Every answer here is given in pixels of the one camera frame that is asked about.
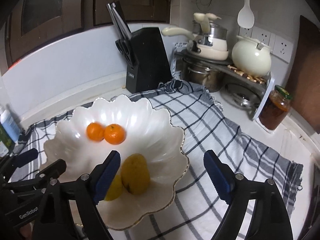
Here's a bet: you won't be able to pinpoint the glass jar red sauce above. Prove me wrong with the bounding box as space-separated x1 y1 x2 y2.
259 85 292 131

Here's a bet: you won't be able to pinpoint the white wall power outlets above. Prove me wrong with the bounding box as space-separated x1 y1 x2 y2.
239 26 293 63

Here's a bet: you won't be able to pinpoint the wooden cutting board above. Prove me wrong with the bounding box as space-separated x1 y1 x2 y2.
286 15 320 133

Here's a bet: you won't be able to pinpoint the black kitchen scissors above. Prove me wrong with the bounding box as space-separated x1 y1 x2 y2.
115 38 135 66

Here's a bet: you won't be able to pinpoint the yellow mango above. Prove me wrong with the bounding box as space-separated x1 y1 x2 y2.
120 153 151 195

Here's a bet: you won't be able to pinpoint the white rice paddle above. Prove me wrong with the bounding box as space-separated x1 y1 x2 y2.
237 0 255 29

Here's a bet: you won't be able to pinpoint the black knife block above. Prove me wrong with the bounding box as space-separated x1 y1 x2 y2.
126 27 172 94

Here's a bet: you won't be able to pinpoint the stainless steel pot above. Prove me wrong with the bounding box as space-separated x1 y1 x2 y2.
182 58 225 92

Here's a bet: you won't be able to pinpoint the cream saucepan with handle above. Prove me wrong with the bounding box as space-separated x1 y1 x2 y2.
161 12 228 61

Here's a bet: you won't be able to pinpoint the small tangerine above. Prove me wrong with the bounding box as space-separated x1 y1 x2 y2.
104 124 126 145

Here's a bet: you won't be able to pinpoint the yellow lemon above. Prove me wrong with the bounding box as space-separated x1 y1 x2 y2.
104 173 127 202

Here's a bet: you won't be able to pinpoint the steel knife handles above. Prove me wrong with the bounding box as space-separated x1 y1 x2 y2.
106 1 132 40

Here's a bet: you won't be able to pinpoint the steel pot lid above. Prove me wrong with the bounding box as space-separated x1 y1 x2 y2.
225 83 261 109

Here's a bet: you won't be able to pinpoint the cream round teapot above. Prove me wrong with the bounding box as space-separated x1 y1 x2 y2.
231 35 271 77

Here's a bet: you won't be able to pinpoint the large orange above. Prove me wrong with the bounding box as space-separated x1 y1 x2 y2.
86 122 105 141

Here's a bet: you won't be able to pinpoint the metal kitchen shelf rack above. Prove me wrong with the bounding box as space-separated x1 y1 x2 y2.
171 49 274 120

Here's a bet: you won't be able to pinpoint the white scalloped ceramic bowl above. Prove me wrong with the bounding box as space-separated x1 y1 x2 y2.
43 94 190 231

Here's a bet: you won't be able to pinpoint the checkered white blue cloth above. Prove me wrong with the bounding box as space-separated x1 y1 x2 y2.
7 79 304 240

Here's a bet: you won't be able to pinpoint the blue white pump bottle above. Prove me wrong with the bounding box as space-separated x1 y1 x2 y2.
0 105 21 142

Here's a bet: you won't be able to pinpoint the green dish soap bottle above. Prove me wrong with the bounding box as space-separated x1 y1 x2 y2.
0 124 15 157

